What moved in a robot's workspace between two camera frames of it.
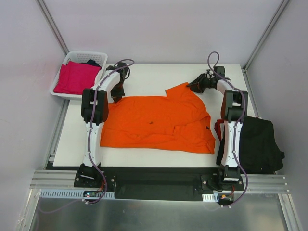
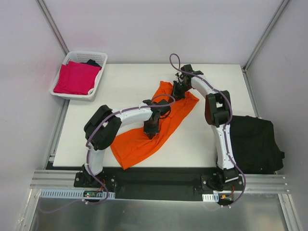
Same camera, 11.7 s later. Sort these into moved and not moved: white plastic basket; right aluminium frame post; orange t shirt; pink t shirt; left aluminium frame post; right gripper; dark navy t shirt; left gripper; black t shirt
Moved: orange t shirt; left gripper; right gripper
Not moved: black t shirt; dark navy t shirt; left aluminium frame post; pink t shirt; right aluminium frame post; white plastic basket
